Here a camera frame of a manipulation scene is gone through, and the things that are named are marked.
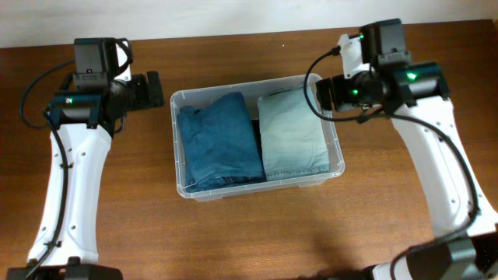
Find light blue jeans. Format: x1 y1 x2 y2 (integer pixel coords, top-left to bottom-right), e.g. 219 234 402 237
258 88 330 181

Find dark blue jeans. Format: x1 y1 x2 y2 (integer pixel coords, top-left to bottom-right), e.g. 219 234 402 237
177 92 265 193

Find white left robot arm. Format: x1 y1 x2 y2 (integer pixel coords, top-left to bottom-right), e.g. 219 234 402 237
27 71 164 267

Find clear plastic storage bin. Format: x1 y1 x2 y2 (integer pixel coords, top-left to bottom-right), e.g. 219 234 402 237
170 75 345 202

